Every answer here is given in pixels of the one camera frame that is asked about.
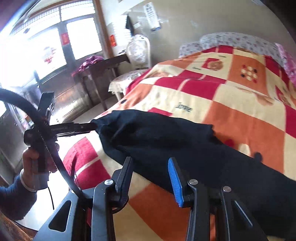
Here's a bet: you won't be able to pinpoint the ornate white chair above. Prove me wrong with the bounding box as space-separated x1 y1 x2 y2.
108 34 152 101

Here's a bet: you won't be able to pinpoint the dark navy pants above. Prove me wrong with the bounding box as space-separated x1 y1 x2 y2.
94 109 295 238

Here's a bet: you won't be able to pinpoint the person's left hand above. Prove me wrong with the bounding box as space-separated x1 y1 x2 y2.
21 142 60 189

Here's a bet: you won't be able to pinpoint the pink penguin print garment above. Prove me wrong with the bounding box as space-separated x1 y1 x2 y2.
275 43 296 86

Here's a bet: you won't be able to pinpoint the black ribbed cable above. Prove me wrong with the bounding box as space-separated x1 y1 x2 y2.
0 88 85 200

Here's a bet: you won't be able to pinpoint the dark wooden table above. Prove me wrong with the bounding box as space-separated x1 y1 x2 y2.
72 54 130 111

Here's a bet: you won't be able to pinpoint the blue sweater left forearm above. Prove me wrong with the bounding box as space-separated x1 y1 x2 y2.
0 175 37 220

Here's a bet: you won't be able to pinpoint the white wall calendar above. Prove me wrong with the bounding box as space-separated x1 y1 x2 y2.
144 2 161 31

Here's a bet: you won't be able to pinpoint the red window sticker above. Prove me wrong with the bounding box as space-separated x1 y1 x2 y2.
60 33 70 46

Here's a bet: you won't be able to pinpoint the red orange patchwork love blanket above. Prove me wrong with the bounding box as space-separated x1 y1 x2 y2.
62 45 296 241

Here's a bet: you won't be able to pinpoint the magenta cloth on table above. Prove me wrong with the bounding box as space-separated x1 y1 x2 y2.
71 55 104 77

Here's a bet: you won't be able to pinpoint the floral white pillow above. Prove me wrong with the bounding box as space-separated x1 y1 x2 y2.
199 32 282 63

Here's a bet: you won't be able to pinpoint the thin black cable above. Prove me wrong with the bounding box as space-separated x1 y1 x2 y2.
47 187 55 210

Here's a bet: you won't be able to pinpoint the dark cloth hanging on wall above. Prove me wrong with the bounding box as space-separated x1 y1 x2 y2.
125 15 134 37

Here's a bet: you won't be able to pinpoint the red paper door sticker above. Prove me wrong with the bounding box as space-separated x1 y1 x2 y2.
110 34 117 47

